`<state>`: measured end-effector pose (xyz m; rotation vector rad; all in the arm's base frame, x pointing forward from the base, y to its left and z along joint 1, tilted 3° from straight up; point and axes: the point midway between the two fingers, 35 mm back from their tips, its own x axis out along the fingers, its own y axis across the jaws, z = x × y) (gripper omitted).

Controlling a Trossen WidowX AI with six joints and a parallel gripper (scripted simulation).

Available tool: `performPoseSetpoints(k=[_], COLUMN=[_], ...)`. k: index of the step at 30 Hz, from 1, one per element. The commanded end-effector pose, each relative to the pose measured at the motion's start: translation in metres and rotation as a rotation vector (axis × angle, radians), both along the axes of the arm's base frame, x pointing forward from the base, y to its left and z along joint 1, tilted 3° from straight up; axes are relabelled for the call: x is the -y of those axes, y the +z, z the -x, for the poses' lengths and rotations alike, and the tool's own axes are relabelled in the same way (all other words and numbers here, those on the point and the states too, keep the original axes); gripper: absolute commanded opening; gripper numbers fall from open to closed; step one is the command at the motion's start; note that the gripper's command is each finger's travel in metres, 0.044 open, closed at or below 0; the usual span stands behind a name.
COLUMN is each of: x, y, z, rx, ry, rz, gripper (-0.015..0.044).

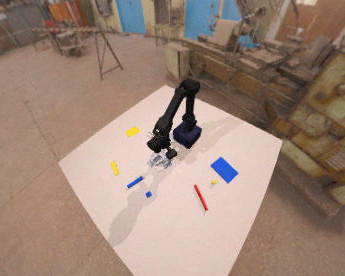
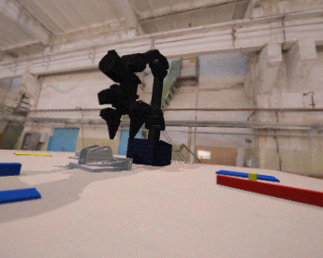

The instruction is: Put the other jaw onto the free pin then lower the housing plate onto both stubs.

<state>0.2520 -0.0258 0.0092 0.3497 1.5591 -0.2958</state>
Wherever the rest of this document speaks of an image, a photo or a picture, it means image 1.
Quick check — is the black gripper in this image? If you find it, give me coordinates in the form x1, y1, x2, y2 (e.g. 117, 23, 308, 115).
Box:
162, 138, 177, 160

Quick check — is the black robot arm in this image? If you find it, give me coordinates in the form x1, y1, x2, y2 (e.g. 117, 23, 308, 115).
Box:
146, 77, 200, 154

